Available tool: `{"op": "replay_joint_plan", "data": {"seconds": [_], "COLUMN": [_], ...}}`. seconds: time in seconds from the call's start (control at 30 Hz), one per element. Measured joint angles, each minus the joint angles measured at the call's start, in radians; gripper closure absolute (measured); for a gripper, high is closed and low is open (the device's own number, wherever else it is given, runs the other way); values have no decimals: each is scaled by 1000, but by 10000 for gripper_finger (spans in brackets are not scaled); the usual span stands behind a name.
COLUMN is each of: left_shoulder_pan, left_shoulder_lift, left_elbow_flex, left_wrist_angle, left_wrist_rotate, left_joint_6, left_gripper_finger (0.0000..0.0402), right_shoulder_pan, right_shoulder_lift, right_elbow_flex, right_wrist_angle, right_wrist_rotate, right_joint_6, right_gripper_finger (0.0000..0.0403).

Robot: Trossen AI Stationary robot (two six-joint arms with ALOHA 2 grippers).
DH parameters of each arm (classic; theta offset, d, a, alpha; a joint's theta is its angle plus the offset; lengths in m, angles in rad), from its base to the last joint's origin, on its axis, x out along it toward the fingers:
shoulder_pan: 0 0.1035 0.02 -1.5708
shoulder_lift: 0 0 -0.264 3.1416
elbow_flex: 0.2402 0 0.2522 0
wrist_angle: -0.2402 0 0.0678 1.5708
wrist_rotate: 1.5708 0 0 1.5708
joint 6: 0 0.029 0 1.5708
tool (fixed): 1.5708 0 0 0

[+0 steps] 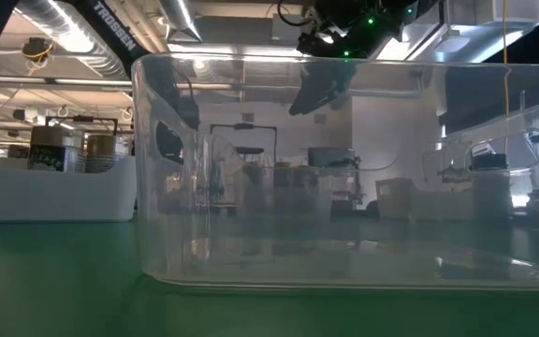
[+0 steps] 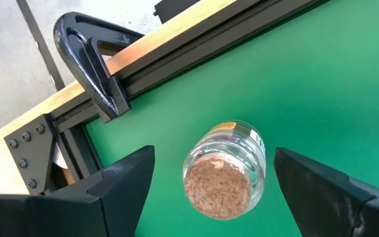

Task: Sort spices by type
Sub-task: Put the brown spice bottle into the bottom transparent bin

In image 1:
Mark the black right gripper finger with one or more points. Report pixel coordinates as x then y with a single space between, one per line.
321 89

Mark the large cork-lid spice jar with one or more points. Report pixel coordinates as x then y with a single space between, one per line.
54 150
103 152

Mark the clear plastic bin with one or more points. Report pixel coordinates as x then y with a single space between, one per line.
330 196
251 262

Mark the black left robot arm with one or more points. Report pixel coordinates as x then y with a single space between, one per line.
112 25

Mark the gray metal junction box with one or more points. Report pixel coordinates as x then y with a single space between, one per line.
287 33

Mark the long gray metal pipe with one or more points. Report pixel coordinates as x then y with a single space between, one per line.
213 86

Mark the fluorescent light panel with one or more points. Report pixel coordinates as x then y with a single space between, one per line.
213 50

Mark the green table mat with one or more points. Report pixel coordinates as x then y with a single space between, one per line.
63 281

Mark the black station frame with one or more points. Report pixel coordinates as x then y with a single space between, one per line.
243 125

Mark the rectangular silver air duct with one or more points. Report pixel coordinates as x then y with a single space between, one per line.
461 42

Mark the round silver ventilation duct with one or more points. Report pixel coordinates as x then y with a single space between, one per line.
180 16

